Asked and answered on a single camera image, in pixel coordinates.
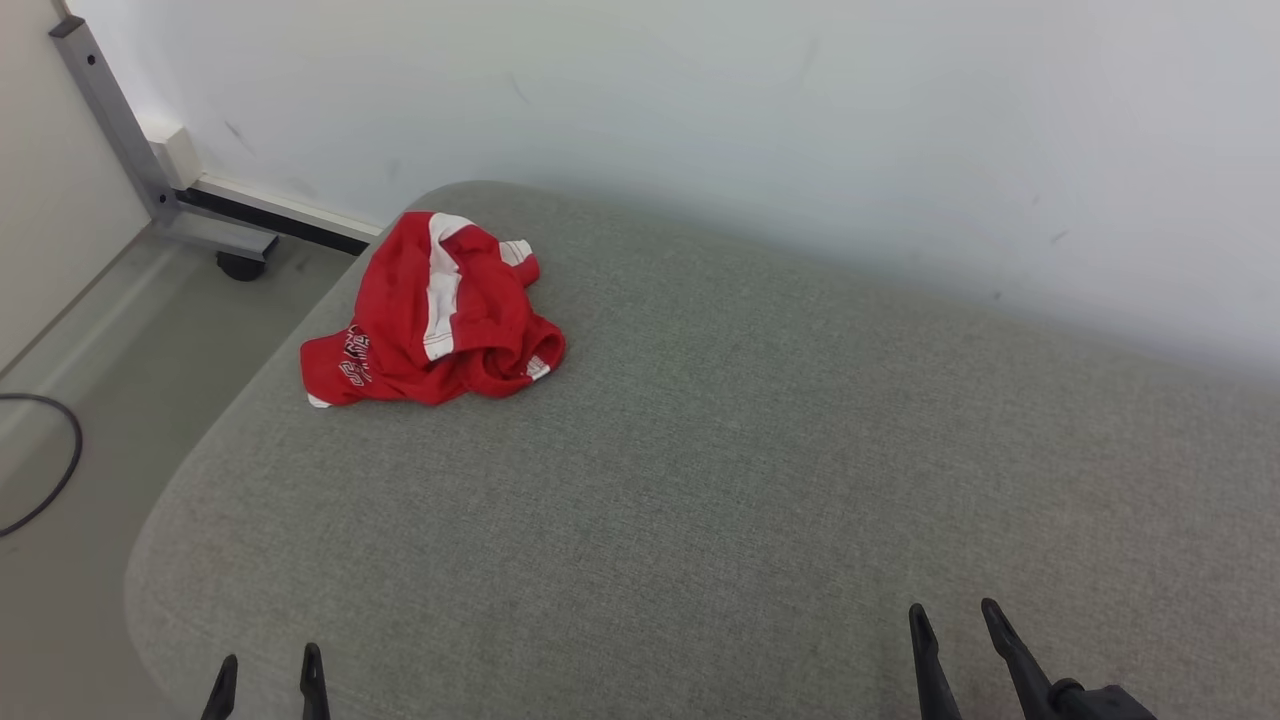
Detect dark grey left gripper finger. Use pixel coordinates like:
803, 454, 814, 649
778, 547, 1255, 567
200, 655, 240, 720
300, 643, 332, 720

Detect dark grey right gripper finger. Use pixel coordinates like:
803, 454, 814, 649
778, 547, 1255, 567
907, 603, 964, 720
980, 598, 1063, 720

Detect red white-striped shorts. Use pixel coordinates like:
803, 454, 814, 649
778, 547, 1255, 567
300, 210, 567, 409

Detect black floor cable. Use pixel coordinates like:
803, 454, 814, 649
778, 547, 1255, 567
0, 393, 85, 539

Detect white wall baseboard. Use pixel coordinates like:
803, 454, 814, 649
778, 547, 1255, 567
188, 175, 387, 257

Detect white plastic wall box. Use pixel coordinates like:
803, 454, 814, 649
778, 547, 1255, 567
138, 118, 204, 193

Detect grey metal frame leg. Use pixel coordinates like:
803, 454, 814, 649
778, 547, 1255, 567
50, 15, 281, 263

